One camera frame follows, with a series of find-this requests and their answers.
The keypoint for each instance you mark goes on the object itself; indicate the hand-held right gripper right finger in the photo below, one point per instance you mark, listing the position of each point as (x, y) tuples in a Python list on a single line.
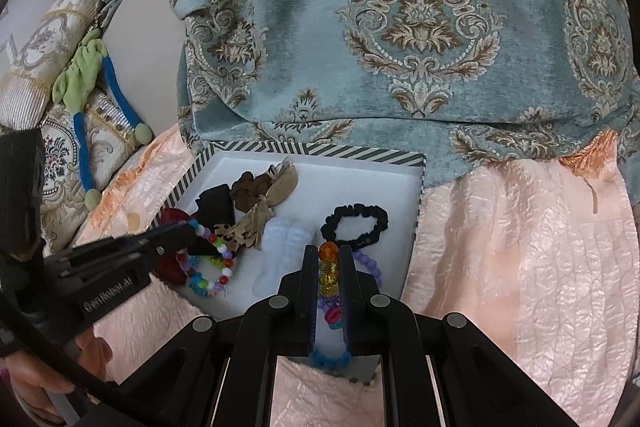
[(346, 307)]

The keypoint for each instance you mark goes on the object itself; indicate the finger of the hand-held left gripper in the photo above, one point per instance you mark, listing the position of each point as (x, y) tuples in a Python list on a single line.
[(150, 247)]

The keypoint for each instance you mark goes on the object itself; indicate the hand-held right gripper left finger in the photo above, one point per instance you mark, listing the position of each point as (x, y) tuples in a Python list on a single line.
[(311, 307)]

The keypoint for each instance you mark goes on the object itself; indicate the light blue fluffy scrunchie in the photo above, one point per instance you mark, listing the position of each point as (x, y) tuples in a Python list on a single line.
[(280, 247)]

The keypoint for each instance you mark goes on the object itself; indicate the black fabric bow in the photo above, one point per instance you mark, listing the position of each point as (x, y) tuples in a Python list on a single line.
[(215, 204)]

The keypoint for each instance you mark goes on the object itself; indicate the black scrunchie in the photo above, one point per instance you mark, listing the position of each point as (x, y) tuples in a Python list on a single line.
[(350, 210)]

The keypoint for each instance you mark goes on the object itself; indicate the brown bow hair clip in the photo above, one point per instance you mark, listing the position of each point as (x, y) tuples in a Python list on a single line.
[(270, 197)]

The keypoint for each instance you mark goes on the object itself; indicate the striped cardboard box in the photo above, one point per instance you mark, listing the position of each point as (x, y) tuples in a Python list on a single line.
[(350, 187)]

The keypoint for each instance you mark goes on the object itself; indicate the person's left hand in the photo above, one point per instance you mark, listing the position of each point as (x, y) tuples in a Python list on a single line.
[(35, 382)]

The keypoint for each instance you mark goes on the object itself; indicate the red fabric bow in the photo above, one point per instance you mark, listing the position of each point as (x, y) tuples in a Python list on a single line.
[(170, 272)]

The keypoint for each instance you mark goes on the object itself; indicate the floral embroidered cushion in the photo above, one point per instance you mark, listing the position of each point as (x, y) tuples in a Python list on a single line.
[(60, 157)]

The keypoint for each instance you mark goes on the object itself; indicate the cream medallion cushion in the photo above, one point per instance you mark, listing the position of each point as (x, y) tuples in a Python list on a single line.
[(45, 42)]

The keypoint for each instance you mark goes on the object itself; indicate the pink quilted blanket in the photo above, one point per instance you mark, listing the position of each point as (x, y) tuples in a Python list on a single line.
[(525, 257)]

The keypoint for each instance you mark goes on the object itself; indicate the cream smooth cushion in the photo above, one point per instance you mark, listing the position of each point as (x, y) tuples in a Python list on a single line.
[(150, 32)]

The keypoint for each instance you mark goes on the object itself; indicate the teal patterned cushion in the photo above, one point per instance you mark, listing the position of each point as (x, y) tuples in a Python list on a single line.
[(310, 57)]

